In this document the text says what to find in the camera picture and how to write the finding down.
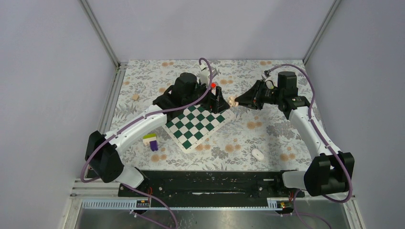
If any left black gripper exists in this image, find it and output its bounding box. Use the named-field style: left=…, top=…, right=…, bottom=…
left=183, top=79, right=230, bottom=114

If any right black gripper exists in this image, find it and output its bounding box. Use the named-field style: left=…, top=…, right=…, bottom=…
left=234, top=80, right=283, bottom=111

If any beige earbud charging case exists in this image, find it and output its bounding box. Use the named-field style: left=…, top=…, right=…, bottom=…
left=227, top=96, right=239, bottom=107

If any white earbud case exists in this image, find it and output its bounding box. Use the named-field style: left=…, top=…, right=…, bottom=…
left=251, top=148, right=265, bottom=161

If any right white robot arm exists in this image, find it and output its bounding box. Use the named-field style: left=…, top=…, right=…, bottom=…
left=235, top=71, right=354, bottom=197

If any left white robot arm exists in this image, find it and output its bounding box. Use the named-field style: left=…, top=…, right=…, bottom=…
left=84, top=70, right=230, bottom=196

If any green white chessboard mat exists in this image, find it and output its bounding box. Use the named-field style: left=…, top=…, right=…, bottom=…
left=163, top=105, right=235, bottom=154

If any floral patterned table mat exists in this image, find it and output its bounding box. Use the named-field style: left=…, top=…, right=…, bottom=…
left=111, top=60, right=312, bottom=171

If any green white purple block stack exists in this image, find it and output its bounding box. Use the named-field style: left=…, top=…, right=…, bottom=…
left=142, top=133, right=159, bottom=152

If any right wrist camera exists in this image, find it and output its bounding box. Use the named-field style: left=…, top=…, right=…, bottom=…
left=262, top=70, right=270, bottom=80

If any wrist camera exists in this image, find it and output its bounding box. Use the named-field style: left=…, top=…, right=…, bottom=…
left=262, top=70, right=270, bottom=80
left=197, top=67, right=211, bottom=87

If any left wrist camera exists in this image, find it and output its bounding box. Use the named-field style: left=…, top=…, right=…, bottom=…
left=197, top=67, right=211, bottom=87

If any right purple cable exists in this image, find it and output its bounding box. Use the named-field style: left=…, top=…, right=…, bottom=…
left=267, top=63, right=353, bottom=229

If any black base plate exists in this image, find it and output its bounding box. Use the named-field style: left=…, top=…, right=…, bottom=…
left=137, top=170, right=296, bottom=208

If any white slotted cable duct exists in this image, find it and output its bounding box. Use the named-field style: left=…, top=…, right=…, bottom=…
left=81, top=198, right=286, bottom=210

